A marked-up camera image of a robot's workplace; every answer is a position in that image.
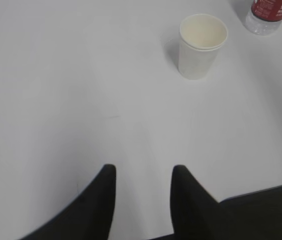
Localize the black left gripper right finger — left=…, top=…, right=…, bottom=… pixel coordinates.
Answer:
left=170, top=165, right=233, bottom=240

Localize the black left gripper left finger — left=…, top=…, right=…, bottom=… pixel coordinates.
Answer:
left=23, top=164, right=116, bottom=240

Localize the white paper cup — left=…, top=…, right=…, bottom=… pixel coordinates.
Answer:
left=178, top=13, right=228, bottom=80

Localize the clear water bottle red label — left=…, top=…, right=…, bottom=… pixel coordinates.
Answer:
left=244, top=0, right=282, bottom=36

